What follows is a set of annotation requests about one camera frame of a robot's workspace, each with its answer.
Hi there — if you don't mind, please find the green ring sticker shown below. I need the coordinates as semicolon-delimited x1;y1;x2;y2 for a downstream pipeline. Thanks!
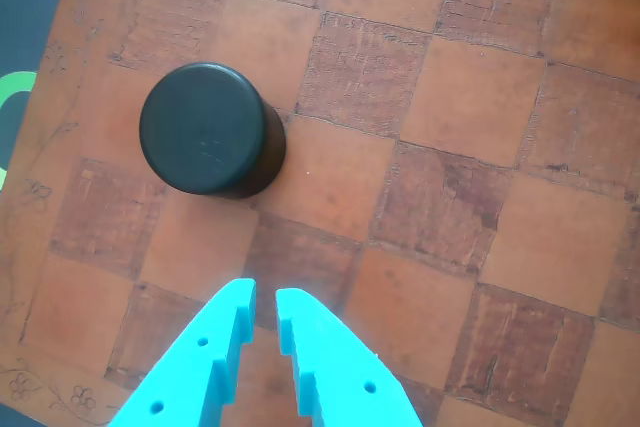
0;70;39;188

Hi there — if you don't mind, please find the wooden chessboard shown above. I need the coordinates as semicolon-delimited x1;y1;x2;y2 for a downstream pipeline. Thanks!
0;0;640;427

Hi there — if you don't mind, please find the black cylinder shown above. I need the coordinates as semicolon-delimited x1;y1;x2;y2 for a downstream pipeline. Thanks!
138;62;288;200

